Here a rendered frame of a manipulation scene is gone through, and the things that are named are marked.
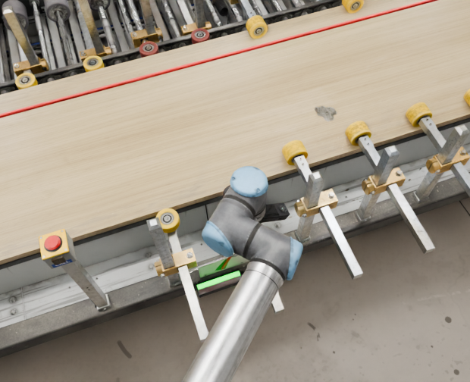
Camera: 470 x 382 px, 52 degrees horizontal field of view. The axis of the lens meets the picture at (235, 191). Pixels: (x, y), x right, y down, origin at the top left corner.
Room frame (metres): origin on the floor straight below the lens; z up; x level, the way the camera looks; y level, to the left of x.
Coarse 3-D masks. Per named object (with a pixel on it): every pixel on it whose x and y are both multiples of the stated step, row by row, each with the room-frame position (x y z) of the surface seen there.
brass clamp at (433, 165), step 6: (456, 156) 0.92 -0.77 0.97; (462, 156) 0.92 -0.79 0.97; (468, 156) 0.92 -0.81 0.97; (426, 162) 0.92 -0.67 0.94; (432, 162) 0.90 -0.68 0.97; (438, 162) 0.90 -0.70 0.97; (450, 162) 0.89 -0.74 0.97; (456, 162) 0.90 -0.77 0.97; (462, 162) 0.90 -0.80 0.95; (432, 168) 0.88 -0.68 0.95; (438, 168) 0.88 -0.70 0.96; (444, 168) 0.88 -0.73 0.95
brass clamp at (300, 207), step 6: (324, 192) 0.80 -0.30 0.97; (330, 192) 0.80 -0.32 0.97; (324, 198) 0.77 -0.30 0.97; (336, 198) 0.77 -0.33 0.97; (294, 204) 0.77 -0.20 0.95; (300, 204) 0.75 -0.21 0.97; (318, 204) 0.75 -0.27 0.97; (324, 204) 0.75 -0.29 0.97; (330, 204) 0.75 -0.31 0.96; (336, 204) 0.76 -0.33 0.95; (300, 210) 0.73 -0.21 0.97; (306, 210) 0.73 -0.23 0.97; (312, 210) 0.73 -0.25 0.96; (318, 210) 0.74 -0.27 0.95; (300, 216) 0.72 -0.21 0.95; (306, 216) 0.73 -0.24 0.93
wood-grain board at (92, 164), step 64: (384, 0) 1.82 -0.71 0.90; (448, 0) 1.80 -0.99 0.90; (128, 64) 1.48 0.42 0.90; (256, 64) 1.45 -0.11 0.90; (320, 64) 1.44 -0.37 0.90; (384, 64) 1.43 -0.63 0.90; (448, 64) 1.41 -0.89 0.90; (0, 128) 1.17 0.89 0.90; (64, 128) 1.16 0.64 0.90; (128, 128) 1.15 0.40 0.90; (192, 128) 1.14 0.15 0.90; (256, 128) 1.13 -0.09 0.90; (320, 128) 1.11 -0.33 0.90; (384, 128) 1.10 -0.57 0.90; (0, 192) 0.89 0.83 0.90; (64, 192) 0.88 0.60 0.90; (128, 192) 0.87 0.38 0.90; (192, 192) 0.86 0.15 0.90; (0, 256) 0.64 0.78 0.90
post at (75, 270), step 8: (72, 264) 0.52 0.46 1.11; (80, 264) 0.55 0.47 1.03; (72, 272) 0.51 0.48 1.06; (80, 272) 0.52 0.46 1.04; (80, 280) 0.51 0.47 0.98; (88, 280) 0.52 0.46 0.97; (88, 288) 0.52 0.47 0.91; (96, 288) 0.53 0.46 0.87; (88, 296) 0.51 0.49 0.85; (96, 296) 0.52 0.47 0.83; (104, 296) 0.54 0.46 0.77; (96, 304) 0.51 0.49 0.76; (104, 304) 0.52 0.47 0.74
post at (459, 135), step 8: (456, 128) 0.91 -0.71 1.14; (464, 128) 0.91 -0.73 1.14; (456, 136) 0.90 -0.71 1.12; (464, 136) 0.89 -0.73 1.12; (448, 144) 0.91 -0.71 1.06; (456, 144) 0.89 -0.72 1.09; (440, 152) 0.91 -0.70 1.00; (448, 152) 0.89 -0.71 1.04; (456, 152) 0.90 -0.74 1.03; (440, 160) 0.90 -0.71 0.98; (448, 160) 0.89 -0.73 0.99; (432, 176) 0.89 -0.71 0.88; (440, 176) 0.90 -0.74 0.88; (424, 184) 0.90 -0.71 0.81; (432, 184) 0.89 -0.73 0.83; (416, 192) 0.92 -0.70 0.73; (424, 192) 0.89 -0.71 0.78
